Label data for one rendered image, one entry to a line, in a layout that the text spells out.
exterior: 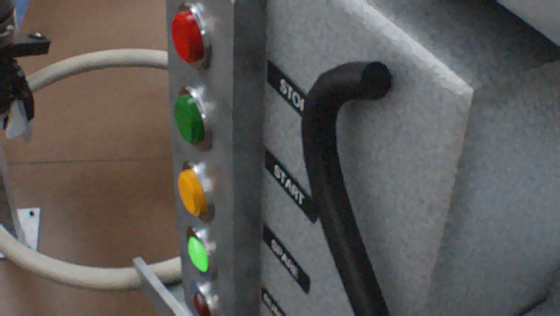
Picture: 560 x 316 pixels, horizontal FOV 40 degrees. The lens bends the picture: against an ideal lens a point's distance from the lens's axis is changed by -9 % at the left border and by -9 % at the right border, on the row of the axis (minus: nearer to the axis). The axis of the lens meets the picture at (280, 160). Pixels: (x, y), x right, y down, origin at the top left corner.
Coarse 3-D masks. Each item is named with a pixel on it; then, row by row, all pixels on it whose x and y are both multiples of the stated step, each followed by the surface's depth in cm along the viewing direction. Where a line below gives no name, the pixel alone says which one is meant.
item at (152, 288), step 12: (144, 264) 100; (144, 276) 98; (144, 288) 100; (156, 288) 95; (168, 288) 102; (180, 288) 102; (156, 300) 97; (168, 300) 93; (180, 300) 100; (168, 312) 93; (180, 312) 90
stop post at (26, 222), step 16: (0, 144) 210; (0, 160) 209; (0, 176) 209; (0, 192) 213; (0, 208) 217; (16, 208) 227; (16, 224) 225; (32, 224) 232; (32, 240) 227; (0, 256) 221
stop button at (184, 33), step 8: (176, 16) 39; (184, 16) 39; (176, 24) 39; (184, 24) 38; (192, 24) 38; (176, 32) 40; (184, 32) 39; (192, 32) 38; (176, 40) 40; (184, 40) 39; (192, 40) 38; (176, 48) 40; (184, 48) 39; (192, 48) 39; (184, 56) 40; (192, 56) 39
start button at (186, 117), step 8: (184, 96) 42; (176, 104) 43; (184, 104) 42; (192, 104) 42; (176, 112) 43; (184, 112) 42; (192, 112) 42; (176, 120) 44; (184, 120) 42; (192, 120) 42; (184, 128) 43; (192, 128) 42; (200, 128) 42; (184, 136) 43; (192, 136) 42; (200, 136) 42; (192, 144) 43
